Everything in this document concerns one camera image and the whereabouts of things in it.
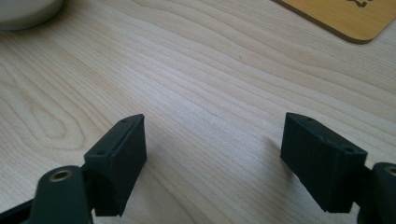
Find white round bowl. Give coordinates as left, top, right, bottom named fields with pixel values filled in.
left=0, top=0, right=64, bottom=32

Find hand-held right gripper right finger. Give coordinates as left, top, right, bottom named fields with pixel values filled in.
left=280, top=112, right=369, bottom=214

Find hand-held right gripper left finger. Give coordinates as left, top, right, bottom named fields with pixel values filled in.
left=83, top=113, right=148, bottom=217

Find wooden board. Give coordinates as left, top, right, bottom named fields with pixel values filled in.
left=272, top=0, right=396, bottom=45

